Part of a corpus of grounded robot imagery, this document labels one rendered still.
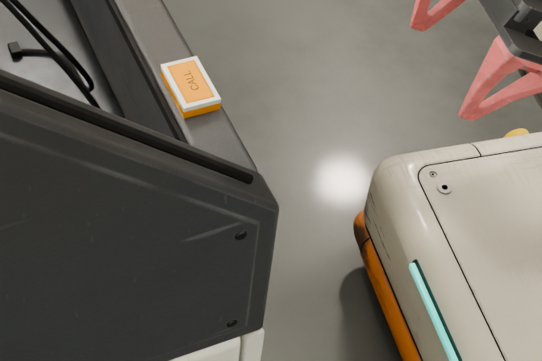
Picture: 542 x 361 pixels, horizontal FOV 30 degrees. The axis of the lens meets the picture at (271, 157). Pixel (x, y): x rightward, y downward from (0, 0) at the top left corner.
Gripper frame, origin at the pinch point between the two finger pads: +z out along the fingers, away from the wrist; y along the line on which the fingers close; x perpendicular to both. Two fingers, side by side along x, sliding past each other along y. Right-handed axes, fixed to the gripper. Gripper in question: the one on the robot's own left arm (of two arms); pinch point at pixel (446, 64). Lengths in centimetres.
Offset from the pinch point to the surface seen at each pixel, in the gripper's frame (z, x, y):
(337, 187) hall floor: 76, 70, -67
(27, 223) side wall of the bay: 12.7, -28.8, 10.0
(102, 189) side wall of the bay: 9.6, -25.2, 9.2
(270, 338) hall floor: 86, 50, -37
